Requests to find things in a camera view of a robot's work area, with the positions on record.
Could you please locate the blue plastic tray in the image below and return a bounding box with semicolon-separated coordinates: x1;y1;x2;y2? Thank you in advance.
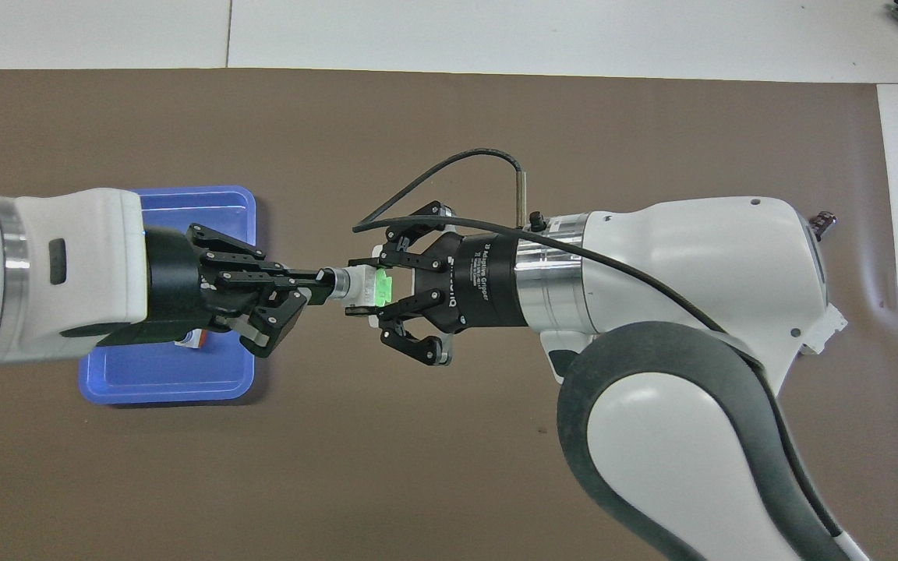
78;185;257;406

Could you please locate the brown table mat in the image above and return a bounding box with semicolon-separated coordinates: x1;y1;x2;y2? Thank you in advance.
0;69;898;561

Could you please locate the selector switch with green base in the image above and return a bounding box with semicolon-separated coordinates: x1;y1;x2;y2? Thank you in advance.
315;265;397;309

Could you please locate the white circuit breaker red lever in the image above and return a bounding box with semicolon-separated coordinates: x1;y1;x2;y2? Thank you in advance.
798;302;849;356

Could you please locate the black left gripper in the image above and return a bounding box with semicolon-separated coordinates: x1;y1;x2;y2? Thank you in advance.
140;223;327;360

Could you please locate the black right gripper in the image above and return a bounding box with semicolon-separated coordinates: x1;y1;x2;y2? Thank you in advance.
343;200;529;369

